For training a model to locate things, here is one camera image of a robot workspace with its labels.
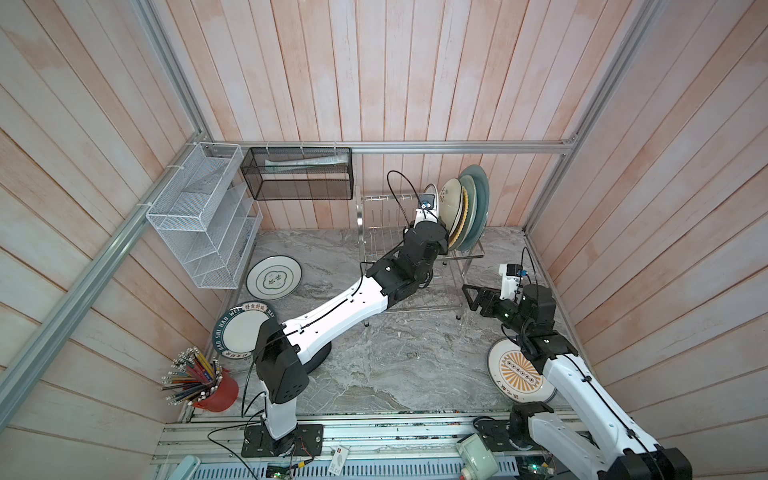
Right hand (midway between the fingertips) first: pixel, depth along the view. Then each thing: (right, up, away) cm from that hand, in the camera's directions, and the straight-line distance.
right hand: (473, 287), depth 80 cm
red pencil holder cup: (-72, -23, -8) cm, 76 cm away
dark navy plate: (-44, -22, +5) cm, 49 cm away
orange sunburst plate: (+13, -26, +3) cm, 29 cm away
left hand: (-12, +16, -9) cm, 22 cm away
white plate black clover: (-64, +1, +24) cm, 68 cm away
